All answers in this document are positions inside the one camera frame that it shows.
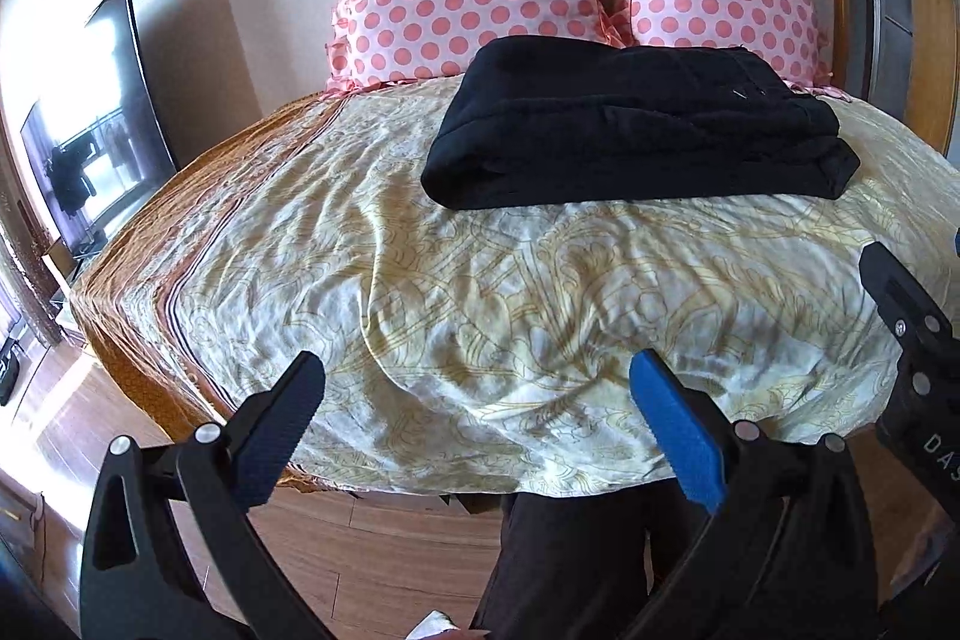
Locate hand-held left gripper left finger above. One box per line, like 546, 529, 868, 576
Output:
78, 350, 329, 640

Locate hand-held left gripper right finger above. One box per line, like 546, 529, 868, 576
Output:
628, 349, 880, 640

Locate black pants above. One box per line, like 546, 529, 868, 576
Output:
420, 37, 862, 211

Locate person's legs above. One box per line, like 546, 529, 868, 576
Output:
471, 481, 680, 640

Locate cream patterned bedspread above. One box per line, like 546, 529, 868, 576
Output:
67, 73, 960, 500

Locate white cloth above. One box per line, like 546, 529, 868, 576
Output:
408, 616, 492, 640

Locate small black device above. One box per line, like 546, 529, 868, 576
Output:
0, 340, 21, 407

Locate gold lace curtain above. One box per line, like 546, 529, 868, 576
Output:
0, 160, 65, 350

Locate black flat screen television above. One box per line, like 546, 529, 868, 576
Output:
20, 0, 179, 260

